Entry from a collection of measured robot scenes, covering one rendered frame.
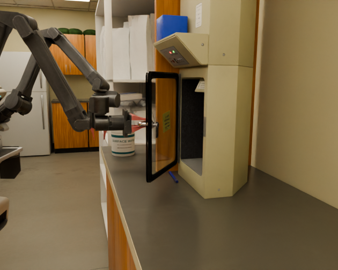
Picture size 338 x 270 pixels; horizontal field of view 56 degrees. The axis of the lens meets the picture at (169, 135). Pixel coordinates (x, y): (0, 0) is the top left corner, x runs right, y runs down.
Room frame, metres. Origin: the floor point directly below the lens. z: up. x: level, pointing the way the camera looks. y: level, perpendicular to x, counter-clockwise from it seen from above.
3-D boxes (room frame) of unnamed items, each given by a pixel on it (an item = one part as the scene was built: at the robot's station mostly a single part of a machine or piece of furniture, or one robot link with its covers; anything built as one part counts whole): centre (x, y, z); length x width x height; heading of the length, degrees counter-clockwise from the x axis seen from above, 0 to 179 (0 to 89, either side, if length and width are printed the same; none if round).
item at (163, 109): (1.23, 0.02, 1.19); 0.30 x 0.01 x 0.40; 158
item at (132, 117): (1.19, 0.12, 1.20); 0.09 x 0.07 x 0.07; 105
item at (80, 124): (1.16, 0.28, 1.24); 0.12 x 0.09 x 0.11; 94
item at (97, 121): (1.16, 0.25, 1.21); 0.07 x 0.06 x 0.07; 105
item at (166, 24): (1.30, -0.01, 1.56); 0.10 x 0.10 x 0.09; 16
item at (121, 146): (1.76, 0.26, 1.02); 0.13 x 0.13 x 0.15
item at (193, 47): (1.22, -0.03, 1.46); 0.32 x 0.11 x 0.10; 16
